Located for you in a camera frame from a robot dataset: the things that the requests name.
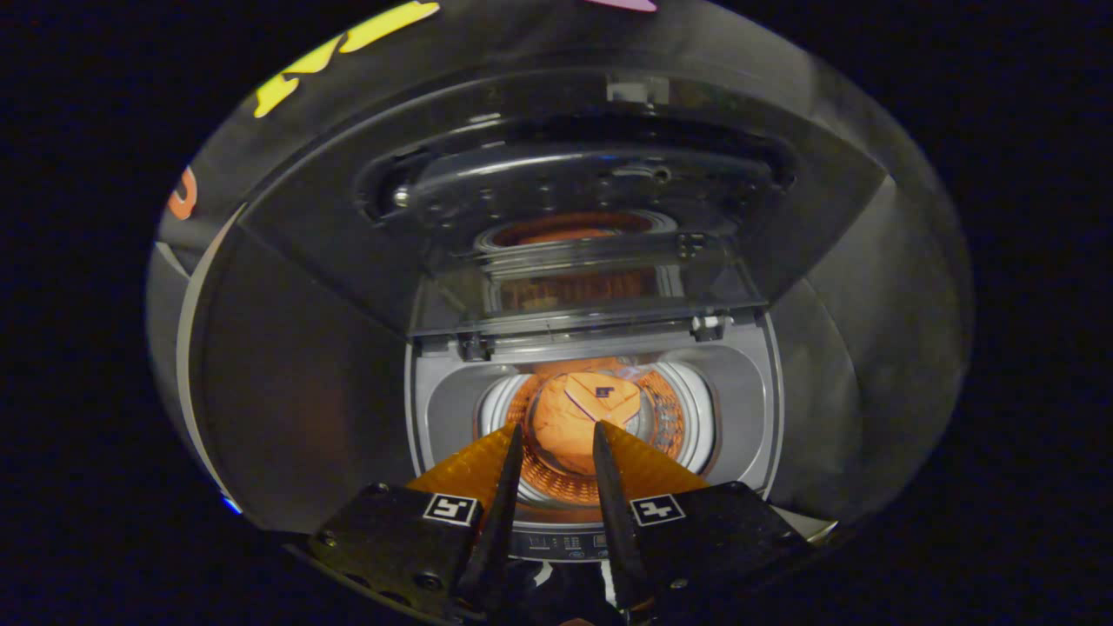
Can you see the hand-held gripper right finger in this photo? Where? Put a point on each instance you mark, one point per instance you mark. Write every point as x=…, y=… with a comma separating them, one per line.
x=616, y=530

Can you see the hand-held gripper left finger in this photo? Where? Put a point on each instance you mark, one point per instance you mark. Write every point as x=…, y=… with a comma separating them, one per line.
x=500, y=530

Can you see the orange polo shirt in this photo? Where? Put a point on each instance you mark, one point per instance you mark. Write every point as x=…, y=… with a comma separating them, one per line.
x=565, y=417

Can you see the transparent washing machine lid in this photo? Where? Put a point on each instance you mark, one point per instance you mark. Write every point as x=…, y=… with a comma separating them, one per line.
x=565, y=183

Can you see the person's dark clothing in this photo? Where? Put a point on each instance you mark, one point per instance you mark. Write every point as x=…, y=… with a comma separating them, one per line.
x=556, y=600

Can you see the grey cabinet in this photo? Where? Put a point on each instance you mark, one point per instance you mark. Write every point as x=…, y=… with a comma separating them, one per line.
x=287, y=382

